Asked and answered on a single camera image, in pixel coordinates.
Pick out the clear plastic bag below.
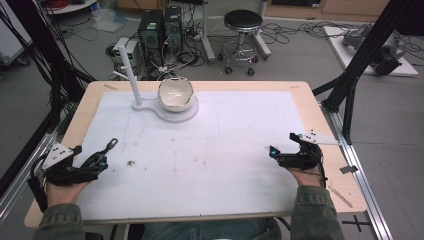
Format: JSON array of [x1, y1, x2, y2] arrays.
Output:
[[90, 7, 130, 34]]

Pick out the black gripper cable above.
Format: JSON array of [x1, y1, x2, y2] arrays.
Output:
[[314, 149, 330, 188], [26, 153, 50, 214]]

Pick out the person's right hand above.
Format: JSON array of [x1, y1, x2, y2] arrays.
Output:
[[287, 166, 327, 188]]

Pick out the person's legs in blue jeans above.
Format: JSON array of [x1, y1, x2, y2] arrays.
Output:
[[141, 217, 282, 240]]

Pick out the black round stool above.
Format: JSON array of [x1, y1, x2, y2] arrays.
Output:
[[218, 8, 265, 77]]

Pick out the white table leg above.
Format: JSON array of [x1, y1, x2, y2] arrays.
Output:
[[250, 0, 273, 62], [199, 0, 217, 66]]

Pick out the white table mat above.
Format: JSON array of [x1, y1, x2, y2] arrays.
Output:
[[75, 89, 306, 222]]

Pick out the white floor board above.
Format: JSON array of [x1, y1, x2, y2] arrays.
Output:
[[321, 25, 420, 78]]

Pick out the grey tape piece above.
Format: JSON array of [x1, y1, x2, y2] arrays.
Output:
[[339, 164, 359, 175]]

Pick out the white box device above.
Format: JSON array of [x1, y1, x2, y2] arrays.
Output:
[[112, 36, 142, 66]]

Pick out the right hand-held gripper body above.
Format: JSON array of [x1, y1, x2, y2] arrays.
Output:
[[277, 129, 342, 171]]

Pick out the grey machine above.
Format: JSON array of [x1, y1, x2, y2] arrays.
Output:
[[341, 23, 408, 77]]

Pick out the beige tape strip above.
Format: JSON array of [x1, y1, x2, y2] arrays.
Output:
[[327, 185, 354, 210]]

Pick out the white stand with post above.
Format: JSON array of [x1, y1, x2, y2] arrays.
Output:
[[117, 44, 200, 124]]

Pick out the black computer tower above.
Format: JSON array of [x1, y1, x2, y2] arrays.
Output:
[[137, 9, 165, 67], [162, 5, 184, 54]]

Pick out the black metal frame strut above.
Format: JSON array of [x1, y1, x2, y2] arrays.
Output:
[[311, 0, 424, 146], [0, 0, 98, 111]]

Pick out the aluminium rail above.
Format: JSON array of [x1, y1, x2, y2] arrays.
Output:
[[319, 101, 396, 240], [0, 109, 75, 224]]

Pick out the person's left hand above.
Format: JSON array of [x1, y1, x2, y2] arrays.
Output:
[[45, 180, 90, 208]]

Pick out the black tape cross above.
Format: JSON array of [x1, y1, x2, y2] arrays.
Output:
[[341, 214, 372, 234]]

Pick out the white bowl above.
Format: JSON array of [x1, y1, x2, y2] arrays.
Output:
[[157, 76, 195, 113]]

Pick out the tangle of floor cables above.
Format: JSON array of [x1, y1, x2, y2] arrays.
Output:
[[263, 20, 374, 46]]

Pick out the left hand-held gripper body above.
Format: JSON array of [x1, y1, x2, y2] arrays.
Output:
[[41, 143, 102, 186]]

